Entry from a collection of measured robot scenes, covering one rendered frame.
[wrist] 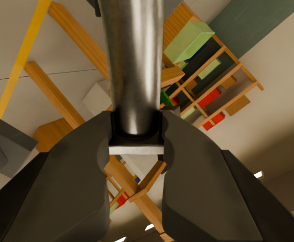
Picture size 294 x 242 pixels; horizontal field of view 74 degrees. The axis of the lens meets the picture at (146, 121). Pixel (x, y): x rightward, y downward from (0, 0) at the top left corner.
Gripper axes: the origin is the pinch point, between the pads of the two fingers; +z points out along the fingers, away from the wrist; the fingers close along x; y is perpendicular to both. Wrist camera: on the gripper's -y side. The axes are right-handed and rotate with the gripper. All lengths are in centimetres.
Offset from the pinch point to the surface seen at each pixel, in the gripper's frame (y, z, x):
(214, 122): 283, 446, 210
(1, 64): 39, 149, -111
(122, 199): 476, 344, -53
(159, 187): 620, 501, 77
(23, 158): 4.5, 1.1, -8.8
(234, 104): 224, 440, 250
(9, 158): 4.6, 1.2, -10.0
